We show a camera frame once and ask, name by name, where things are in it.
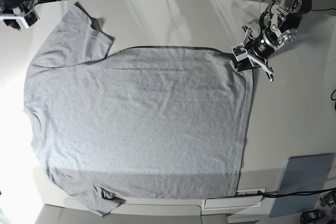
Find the black device bottom right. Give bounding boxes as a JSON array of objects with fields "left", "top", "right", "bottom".
[{"left": 300, "top": 209, "right": 322, "bottom": 224}]

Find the blue-grey flat panel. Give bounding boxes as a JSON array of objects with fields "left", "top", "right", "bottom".
[{"left": 269, "top": 153, "right": 334, "bottom": 218}]

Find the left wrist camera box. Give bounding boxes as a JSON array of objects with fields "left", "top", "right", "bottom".
[{"left": 232, "top": 43, "right": 248, "bottom": 62}]

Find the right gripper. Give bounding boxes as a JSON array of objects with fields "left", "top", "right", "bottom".
[{"left": 1, "top": 1, "right": 36, "bottom": 30}]

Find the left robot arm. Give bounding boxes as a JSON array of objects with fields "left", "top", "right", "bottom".
[{"left": 232, "top": 0, "right": 312, "bottom": 82}]

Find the black cable on table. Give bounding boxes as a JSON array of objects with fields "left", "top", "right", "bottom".
[{"left": 258, "top": 188, "right": 336, "bottom": 199}]

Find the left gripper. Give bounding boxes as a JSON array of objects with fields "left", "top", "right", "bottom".
[{"left": 235, "top": 26, "right": 278, "bottom": 82}]

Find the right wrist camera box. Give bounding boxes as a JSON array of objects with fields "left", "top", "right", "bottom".
[{"left": 20, "top": 9, "right": 39, "bottom": 29}]

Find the grey T-shirt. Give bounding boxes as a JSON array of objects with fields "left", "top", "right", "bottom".
[{"left": 24, "top": 5, "right": 254, "bottom": 216}]

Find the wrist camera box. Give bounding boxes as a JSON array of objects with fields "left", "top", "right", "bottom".
[
  {"left": 20, "top": 9, "right": 39, "bottom": 29},
  {"left": 232, "top": 43, "right": 248, "bottom": 62}
]

